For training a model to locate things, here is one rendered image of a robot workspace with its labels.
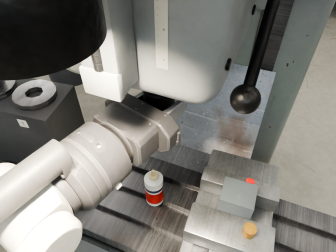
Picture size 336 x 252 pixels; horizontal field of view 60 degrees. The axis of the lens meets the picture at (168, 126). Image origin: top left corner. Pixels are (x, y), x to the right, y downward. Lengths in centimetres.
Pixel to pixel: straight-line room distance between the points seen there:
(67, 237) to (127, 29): 21
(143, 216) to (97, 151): 35
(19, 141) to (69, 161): 43
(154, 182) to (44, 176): 33
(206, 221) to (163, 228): 14
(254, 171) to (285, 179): 131
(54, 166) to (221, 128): 59
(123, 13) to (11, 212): 20
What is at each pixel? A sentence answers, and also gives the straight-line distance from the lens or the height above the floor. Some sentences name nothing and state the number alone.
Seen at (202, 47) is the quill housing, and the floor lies 139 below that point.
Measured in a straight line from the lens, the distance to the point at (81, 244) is 75.
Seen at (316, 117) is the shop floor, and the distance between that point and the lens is 246.
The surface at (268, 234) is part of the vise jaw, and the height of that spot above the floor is 104.
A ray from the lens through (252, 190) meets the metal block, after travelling 55.
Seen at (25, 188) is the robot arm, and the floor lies 129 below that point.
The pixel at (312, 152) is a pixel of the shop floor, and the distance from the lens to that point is 219.
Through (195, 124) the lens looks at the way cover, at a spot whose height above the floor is 93.
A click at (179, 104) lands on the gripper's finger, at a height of 124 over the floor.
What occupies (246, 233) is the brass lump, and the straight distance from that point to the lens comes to 53.
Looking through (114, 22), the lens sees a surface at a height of 142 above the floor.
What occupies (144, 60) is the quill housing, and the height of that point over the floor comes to 136.
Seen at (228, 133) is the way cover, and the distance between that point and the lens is 82.
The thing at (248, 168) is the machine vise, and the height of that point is 100.
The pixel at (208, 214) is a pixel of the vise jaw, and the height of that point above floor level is 104.
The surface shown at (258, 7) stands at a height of 135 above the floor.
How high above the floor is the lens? 152
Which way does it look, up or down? 46 degrees down
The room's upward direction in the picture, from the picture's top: straight up
